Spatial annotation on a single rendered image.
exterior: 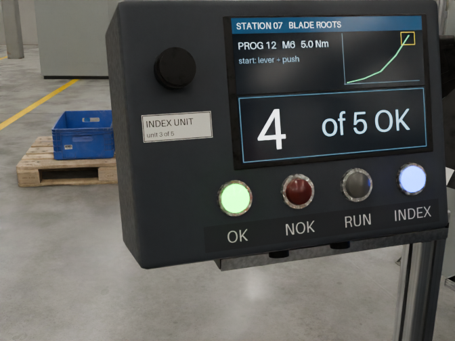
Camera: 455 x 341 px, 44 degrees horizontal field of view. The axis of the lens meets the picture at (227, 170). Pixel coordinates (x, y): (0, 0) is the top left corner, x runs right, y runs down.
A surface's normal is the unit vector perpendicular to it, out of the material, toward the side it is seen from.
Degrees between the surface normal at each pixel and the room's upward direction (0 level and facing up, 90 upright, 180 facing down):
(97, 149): 90
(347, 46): 75
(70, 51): 90
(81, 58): 90
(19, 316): 0
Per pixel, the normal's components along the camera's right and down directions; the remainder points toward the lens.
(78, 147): 0.13, 0.31
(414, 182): 0.22, 0.09
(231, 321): 0.00, -0.95
